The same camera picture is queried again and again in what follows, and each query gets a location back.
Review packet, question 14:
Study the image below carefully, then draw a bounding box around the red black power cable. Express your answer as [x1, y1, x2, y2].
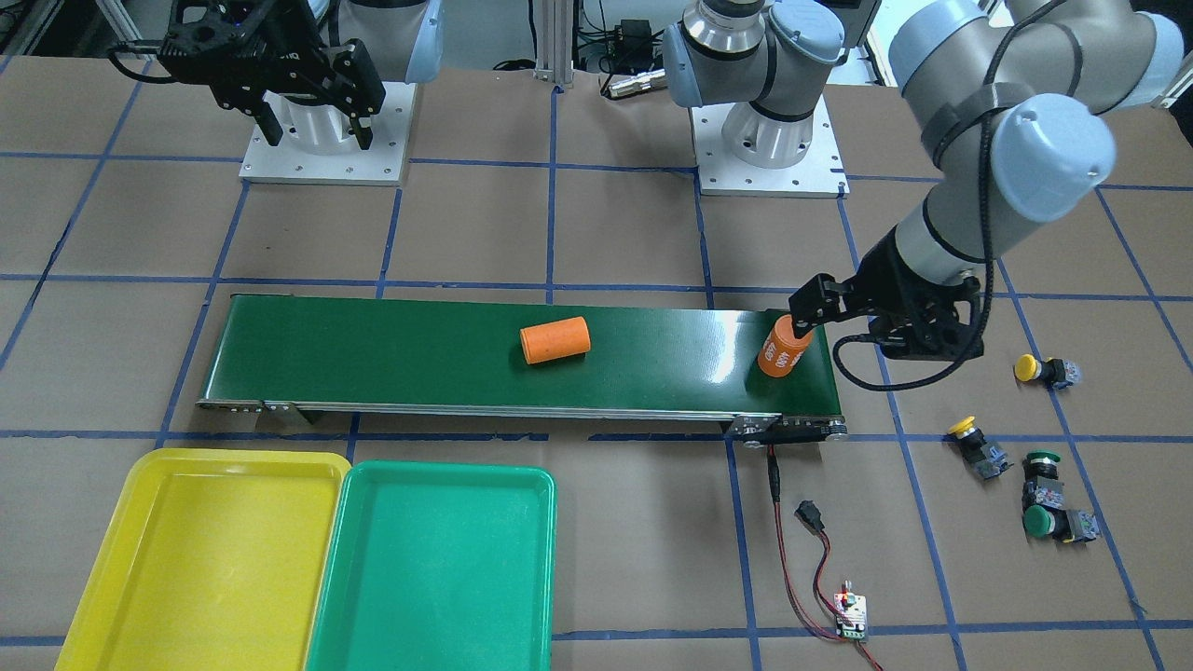
[764, 445, 884, 671]

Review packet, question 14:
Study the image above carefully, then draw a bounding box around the yellow push button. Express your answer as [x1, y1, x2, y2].
[1010, 353, 1083, 390]
[945, 415, 1013, 481]

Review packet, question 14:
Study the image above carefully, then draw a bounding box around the small motor controller board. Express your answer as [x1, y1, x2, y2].
[832, 581, 870, 644]

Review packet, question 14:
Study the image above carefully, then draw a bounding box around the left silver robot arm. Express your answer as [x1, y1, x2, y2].
[662, 1, 1185, 361]

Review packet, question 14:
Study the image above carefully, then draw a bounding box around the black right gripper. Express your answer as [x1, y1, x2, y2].
[157, 1, 385, 150]

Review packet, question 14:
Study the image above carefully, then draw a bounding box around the yellow plastic tray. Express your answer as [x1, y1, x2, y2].
[56, 447, 350, 670]

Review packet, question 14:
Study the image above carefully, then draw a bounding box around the plain orange cylinder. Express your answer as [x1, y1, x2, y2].
[519, 318, 592, 365]

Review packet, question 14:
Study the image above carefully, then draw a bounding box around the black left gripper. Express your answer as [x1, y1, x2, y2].
[789, 230, 985, 362]

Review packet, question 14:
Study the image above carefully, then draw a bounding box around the green plastic tray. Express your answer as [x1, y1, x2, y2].
[305, 461, 557, 670]

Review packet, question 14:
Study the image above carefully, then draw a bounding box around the silver metal connector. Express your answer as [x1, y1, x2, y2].
[601, 69, 668, 101]

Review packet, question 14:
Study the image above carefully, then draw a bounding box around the aluminium frame post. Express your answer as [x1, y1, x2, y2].
[528, 0, 580, 90]

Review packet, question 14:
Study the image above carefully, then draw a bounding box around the green push button lying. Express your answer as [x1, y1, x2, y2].
[1022, 505, 1101, 543]

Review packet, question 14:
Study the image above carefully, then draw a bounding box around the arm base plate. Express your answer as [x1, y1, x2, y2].
[690, 98, 849, 199]
[240, 82, 421, 186]

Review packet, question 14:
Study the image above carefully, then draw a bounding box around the orange cylinder with white text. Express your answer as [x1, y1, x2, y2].
[758, 315, 815, 378]

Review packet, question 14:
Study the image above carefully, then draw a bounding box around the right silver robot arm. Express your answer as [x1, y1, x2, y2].
[157, 1, 444, 150]

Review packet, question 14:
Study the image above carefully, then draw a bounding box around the green conveyor belt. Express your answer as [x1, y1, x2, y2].
[198, 294, 847, 445]

